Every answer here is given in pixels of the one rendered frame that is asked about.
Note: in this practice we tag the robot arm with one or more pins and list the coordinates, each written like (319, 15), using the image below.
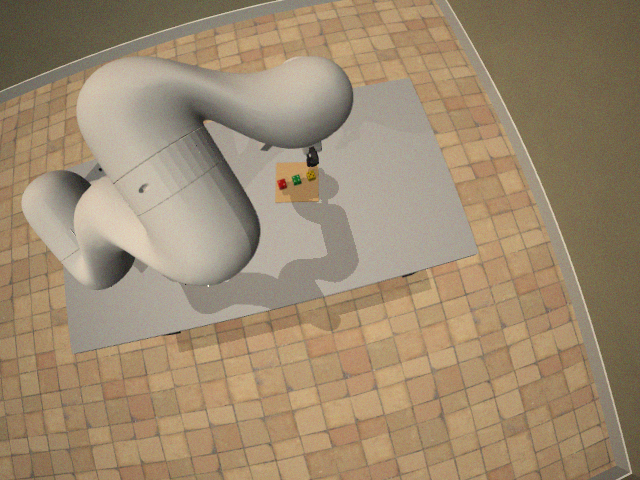
(202, 227)

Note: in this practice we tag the orange mat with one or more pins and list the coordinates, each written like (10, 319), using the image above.
(307, 191)

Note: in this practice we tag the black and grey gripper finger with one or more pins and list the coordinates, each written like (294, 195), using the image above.
(314, 157)

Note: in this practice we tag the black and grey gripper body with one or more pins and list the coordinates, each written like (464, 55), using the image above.
(317, 146)

